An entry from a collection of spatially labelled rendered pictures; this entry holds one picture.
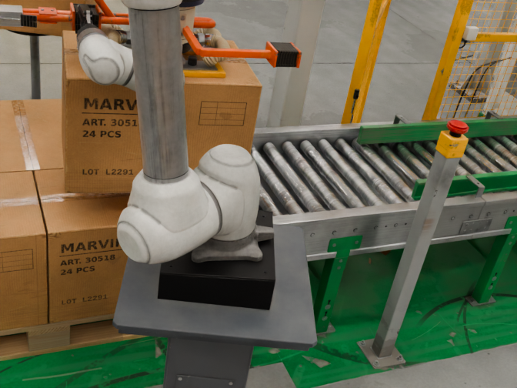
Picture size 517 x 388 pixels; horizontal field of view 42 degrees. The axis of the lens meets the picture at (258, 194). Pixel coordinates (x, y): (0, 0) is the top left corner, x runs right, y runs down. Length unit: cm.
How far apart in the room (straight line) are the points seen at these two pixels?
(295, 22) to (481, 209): 138
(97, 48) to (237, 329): 80
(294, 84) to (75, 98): 180
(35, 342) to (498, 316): 198
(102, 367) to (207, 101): 106
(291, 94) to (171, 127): 230
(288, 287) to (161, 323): 37
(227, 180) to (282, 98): 214
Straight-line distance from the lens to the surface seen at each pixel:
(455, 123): 229
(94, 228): 232
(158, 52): 136
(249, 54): 202
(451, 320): 314
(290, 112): 373
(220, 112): 217
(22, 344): 267
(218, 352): 190
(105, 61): 178
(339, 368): 273
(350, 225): 251
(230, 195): 159
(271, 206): 252
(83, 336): 268
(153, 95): 139
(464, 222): 285
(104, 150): 217
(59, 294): 247
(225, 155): 161
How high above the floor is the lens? 191
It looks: 32 degrees down
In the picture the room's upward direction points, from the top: 10 degrees clockwise
